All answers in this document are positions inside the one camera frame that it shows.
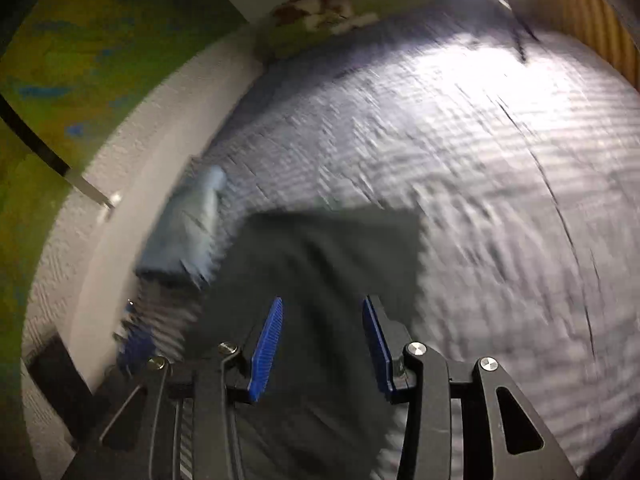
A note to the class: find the striped quilted blanket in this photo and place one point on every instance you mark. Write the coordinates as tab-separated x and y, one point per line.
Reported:
475	185

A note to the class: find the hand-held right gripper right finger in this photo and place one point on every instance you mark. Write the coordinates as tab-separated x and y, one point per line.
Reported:
377	350

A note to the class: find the black white hanging strip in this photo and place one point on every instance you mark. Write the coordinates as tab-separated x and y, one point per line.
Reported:
35	140

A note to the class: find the black pants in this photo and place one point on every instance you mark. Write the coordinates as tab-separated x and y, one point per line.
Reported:
320	260

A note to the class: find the folded blue jeans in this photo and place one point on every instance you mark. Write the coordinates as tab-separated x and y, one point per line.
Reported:
180	230

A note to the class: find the green brown patterned folded blanket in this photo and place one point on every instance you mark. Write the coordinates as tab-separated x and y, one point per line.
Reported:
320	15

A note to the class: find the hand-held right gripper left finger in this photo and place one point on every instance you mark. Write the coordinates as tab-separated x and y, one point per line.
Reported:
265	350

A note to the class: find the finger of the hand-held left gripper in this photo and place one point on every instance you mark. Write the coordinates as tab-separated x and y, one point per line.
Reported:
135	347

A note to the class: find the wall map poster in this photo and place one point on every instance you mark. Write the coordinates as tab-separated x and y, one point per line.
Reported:
100	35

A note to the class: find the wooden slatted bed rail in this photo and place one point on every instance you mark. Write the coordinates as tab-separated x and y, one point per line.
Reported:
600	15

